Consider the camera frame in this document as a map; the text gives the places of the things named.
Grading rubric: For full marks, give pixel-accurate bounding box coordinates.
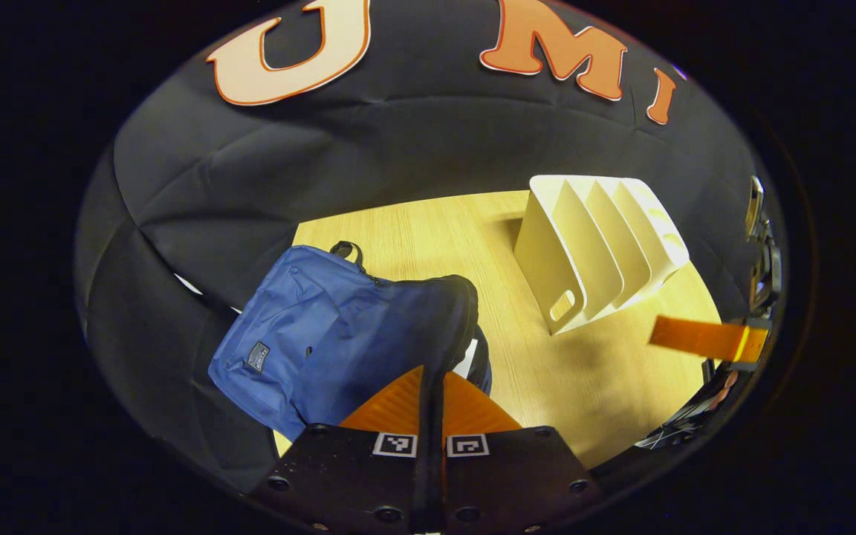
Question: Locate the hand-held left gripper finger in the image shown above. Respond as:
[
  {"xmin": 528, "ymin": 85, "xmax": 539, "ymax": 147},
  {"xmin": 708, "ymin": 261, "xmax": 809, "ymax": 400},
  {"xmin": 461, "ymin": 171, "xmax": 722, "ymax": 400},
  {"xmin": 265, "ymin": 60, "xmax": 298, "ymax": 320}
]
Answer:
[
  {"xmin": 434, "ymin": 370, "xmax": 606, "ymax": 535},
  {"xmin": 248, "ymin": 364, "xmax": 435, "ymax": 535}
]

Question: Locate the blue schoolbag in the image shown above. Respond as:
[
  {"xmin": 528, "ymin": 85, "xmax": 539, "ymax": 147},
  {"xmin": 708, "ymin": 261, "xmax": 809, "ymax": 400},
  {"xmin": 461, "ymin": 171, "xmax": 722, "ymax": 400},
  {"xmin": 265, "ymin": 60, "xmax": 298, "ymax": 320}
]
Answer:
[{"xmin": 207, "ymin": 240, "xmax": 493, "ymax": 443}]

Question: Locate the white bookshelf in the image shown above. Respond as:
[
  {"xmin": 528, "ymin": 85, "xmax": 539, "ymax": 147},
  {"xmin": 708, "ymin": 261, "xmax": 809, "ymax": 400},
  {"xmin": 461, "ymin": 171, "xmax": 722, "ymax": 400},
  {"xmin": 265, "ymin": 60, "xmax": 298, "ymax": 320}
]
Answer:
[{"xmin": 513, "ymin": 175, "xmax": 691, "ymax": 337}]

